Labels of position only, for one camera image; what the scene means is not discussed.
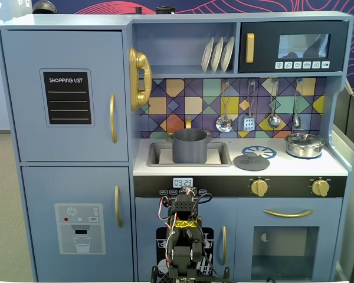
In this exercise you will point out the gray plastic pot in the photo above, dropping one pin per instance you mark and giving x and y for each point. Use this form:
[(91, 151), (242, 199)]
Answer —
[(190, 147)]

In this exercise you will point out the shiny steel pot with lid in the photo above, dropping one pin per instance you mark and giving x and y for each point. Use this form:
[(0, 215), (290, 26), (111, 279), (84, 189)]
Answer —
[(304, 146)]

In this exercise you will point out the blue oven door with window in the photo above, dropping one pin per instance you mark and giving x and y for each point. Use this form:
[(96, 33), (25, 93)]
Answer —
[(245, 212)]

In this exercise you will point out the small steel spoon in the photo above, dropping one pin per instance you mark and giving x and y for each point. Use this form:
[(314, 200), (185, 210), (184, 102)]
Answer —
[(296, 121)]

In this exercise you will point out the gold toy telephone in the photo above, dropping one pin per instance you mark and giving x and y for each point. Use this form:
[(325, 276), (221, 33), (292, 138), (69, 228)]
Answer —
[(139, 62)]

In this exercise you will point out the gray toy sink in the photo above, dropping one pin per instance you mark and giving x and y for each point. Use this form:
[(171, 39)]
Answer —
[(224, 153)]

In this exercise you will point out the white toy plate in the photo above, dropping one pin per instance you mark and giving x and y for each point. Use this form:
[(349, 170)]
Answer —
[(216, 55), (206, 56), (227, 54)]

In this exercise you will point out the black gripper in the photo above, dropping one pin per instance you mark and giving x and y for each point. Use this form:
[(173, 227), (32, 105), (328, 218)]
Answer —
[(186, 191)]

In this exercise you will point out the digital clock display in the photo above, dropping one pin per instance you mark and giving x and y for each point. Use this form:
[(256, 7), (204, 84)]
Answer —
[(183, 182)]

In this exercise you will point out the steel skimmer spoon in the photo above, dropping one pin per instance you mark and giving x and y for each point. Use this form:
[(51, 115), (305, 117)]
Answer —
[(224, 124)]

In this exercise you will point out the black helmet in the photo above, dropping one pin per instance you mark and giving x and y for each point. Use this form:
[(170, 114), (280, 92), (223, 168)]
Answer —
[(44, 6)]

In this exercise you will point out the black round device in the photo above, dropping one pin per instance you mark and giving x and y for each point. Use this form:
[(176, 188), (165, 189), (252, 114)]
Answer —
[(164, 9)]

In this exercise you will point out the black microwave door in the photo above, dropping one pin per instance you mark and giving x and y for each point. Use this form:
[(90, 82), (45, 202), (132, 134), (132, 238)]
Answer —
[(265, 44)]

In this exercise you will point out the blue fridge door with dispenser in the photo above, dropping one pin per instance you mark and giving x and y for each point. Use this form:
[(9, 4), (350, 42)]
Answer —
[(41, 188)]

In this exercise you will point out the gold stove knob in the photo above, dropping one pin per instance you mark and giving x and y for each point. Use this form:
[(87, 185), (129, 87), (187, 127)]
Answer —
[(321, 187), (259, 187)]

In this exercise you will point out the steel slotted spatula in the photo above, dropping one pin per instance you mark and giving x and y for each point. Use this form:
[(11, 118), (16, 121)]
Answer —
[(249, 123)]

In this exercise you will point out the small black cylinder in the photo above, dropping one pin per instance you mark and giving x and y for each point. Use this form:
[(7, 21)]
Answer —
[(138, 10)]

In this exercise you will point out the blue dishwasher door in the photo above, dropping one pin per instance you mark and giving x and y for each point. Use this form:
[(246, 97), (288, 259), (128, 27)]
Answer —
[(147, 215)]

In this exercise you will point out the black table clamp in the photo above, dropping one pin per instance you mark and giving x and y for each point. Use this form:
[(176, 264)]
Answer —
[(225, 272), (157, 274)]

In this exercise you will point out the colourful tile backsplash panel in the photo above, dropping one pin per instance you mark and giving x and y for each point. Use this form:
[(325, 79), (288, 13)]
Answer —
[(194, 100)]

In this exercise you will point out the black stove control panel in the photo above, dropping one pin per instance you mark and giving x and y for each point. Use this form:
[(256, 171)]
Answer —
[(289, 187)]

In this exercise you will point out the gray round lid with knob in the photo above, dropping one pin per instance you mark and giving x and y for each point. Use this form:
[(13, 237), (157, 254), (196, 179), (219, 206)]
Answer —
[(250, 163)]

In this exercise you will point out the steel ladle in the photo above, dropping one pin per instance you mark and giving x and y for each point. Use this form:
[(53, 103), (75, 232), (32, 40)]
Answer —
[(273, 121)]

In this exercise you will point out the blue fridge door with chalkboard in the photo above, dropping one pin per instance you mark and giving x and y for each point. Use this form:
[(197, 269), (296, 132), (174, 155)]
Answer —
[(26, 141)]

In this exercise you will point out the gold toy faucet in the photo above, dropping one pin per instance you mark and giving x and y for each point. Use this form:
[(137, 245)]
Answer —
[(188, 122)]

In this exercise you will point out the gold faucet knob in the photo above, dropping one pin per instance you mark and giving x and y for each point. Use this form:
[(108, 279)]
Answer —
[(168, 134), (208, 132)]

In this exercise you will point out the black shopping list chalkboard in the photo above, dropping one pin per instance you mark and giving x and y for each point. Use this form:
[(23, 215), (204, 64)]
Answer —
[(67, 98)]

